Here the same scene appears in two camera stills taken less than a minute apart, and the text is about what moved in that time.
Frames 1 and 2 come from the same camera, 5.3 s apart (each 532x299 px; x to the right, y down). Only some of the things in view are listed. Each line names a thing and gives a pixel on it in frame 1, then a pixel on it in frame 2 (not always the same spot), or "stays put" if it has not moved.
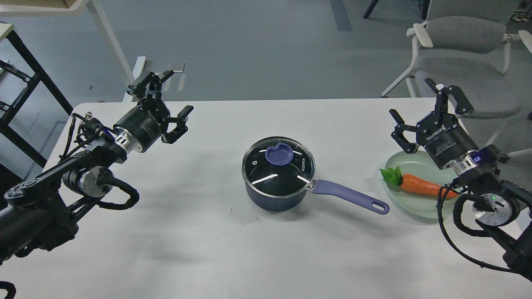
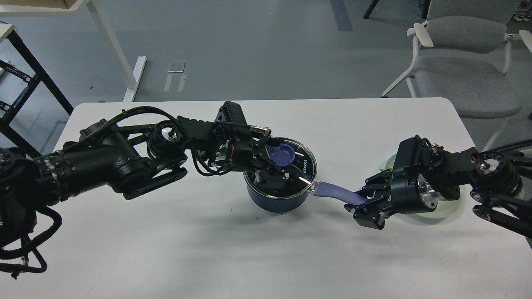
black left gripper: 145,121 to 236,143
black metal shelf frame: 40,75 stays put
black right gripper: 440,133 to 411,193
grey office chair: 463,44 stays put
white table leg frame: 138,62 stays put
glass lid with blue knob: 278,167 stays put
